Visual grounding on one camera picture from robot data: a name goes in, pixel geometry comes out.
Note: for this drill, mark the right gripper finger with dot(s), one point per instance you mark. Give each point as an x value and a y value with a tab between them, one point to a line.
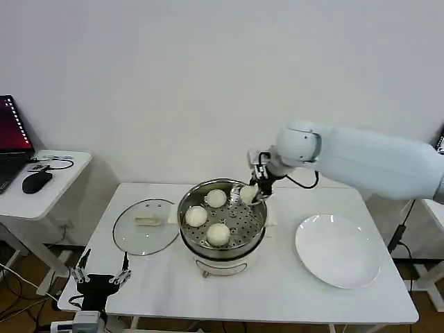
236	197
262	199

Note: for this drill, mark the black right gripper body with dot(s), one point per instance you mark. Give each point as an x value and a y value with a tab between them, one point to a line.
265	182

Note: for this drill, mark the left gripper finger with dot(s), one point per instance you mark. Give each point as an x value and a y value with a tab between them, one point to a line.
79	273
122	275

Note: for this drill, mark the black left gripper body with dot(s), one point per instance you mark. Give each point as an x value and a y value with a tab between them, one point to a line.
95	286

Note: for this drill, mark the white steamed bun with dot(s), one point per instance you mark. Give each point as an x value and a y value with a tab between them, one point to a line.
216	198
196	216
249	194
218	234

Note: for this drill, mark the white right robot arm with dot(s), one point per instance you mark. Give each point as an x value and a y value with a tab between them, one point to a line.
364	159

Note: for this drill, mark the pale left robot arm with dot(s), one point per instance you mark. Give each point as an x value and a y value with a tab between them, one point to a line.
85	322

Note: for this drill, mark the steel steamer basket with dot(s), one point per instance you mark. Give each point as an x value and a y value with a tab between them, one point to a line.
239	222

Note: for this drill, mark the glass lid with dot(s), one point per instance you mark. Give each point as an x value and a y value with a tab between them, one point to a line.
145	229

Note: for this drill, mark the white electric pot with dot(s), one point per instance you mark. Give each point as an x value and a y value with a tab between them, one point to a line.
222	267

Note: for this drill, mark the white side table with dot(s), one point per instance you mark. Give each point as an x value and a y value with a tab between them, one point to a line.
433	215
52	192

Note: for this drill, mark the white plate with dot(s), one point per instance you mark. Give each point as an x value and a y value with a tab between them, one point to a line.
333	253

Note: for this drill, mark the black computer mouse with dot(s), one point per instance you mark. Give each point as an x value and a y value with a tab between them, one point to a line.
36	181

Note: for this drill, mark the small black adapter box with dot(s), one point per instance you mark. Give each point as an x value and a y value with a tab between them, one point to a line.
39	168

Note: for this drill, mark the black laptop with red screen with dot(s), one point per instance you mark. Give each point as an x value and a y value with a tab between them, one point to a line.
12	138

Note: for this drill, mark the laptop with dark screen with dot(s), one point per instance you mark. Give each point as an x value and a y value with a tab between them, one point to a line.
440	140

